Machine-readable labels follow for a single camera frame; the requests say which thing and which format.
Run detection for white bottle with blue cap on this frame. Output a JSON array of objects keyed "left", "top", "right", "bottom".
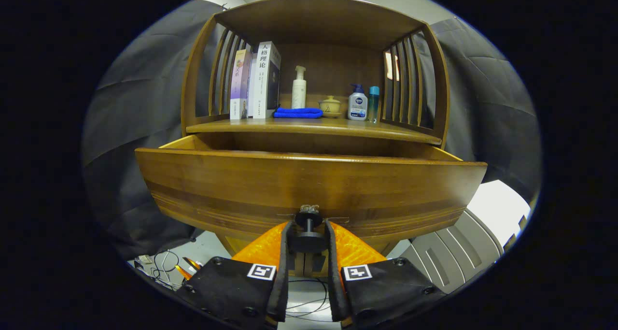
[{"left": 348, "top": 84, "right": 368, "bottom": 121}]

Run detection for brown wooden drawer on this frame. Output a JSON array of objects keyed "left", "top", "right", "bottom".
[{"left": 134, "top": 133, "right": 488, "bottom": 258}]

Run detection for white pump bottle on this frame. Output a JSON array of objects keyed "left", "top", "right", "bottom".
[{"left": 291, "top": 65, "right": 307, "bottom": 109}]

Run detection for brown wooden cabinet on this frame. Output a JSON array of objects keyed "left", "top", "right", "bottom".
[{"left": 180, "top": 0, "right": 451, "bottom": 273}]

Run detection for black floor cables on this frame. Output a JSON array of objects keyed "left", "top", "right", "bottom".
[{"left": 285, "top": 278, "right": 335, "bottom": 322}]

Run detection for white book with dark cover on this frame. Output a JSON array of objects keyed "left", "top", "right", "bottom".
[{"left": 247, "top": 41, "right": 282, "bottom": 119}]

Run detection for yellow lidded teacup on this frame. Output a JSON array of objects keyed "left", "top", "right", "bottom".
[{"left": 319, "top": 95, "right": 342, "bottom": 118}]

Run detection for grey ribbed panel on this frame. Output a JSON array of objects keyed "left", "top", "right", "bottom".
[{"left": 401, "top": 209, "right": 505, "bottom": 294}]

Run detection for blue folded cloth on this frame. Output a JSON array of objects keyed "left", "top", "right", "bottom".
[{"left": 272, "top": 107, "right": 323, "bottom": 119}]

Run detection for brown wooden countertop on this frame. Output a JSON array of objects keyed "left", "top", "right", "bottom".
[{"left": 186, "top": 117, "right": 442, "bottom": 145}]

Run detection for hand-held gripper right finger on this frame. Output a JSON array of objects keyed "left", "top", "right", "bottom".
[{"left": 324, "top": 219, "right": 449, "bottom": 329}]

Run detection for white table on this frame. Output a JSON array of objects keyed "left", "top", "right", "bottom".
[{"left": 466, "top": 179, "right": 532, "bottom": 247}]

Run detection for purple book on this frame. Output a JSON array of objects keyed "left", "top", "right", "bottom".
[{"left": 230, "top": 49, "right": 253, "bottom": 120}]

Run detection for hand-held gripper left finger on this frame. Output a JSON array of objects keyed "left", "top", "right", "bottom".
[{"left": 175, "top": 220, "right": 294, "bottom": 330}]

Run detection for black drawer knob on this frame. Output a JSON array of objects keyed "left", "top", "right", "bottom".
[{"left": 288, "top": 204, "right": 328, "bottom": 277}]

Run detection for black backdrop cloth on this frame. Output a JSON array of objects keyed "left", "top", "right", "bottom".
[{"left": 81, "top": 0, "right": 542, "bottom": 260}]

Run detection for slim teal bottle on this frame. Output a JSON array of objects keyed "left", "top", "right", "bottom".
[{"left": 368, "top": 86, "right": 380, "bottom": 123}]

